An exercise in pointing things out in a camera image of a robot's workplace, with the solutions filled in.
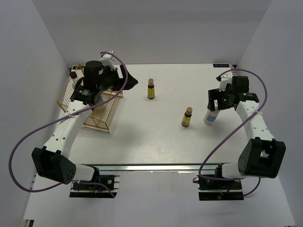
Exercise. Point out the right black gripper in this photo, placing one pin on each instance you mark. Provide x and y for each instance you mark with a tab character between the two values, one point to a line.
214	94

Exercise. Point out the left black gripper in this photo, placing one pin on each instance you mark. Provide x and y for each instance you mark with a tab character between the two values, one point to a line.
126	83

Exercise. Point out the white jar foil lid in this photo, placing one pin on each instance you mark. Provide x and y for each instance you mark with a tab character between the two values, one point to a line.
210	116

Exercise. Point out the small yellow bottle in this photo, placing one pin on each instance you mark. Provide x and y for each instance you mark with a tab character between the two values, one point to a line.
187	117
151	92

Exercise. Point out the dark sauce bottle black cap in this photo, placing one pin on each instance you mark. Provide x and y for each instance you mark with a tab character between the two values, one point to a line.
74	76

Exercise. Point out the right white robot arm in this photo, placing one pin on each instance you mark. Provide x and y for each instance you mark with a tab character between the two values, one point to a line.
263	154

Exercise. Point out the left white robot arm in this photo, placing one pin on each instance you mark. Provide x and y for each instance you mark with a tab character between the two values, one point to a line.
52	160

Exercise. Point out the blue table label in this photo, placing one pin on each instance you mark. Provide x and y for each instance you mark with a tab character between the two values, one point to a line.
220	65

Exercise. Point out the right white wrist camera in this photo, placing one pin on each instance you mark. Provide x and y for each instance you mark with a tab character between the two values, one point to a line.
224	80

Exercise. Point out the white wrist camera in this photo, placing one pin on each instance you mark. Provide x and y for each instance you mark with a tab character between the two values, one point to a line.
108	60
224	80

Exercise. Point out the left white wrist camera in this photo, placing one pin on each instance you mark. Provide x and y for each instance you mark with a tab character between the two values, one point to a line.
108	60

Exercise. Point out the yellow wire basket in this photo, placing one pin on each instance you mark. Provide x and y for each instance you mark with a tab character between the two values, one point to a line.
101	118

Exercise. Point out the aluminium rail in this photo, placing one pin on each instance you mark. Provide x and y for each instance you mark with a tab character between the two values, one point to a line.
192	167

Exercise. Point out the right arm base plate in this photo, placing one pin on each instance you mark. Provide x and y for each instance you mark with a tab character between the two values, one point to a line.
209	190

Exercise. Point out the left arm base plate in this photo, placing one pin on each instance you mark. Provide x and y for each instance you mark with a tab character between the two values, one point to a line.
107	187

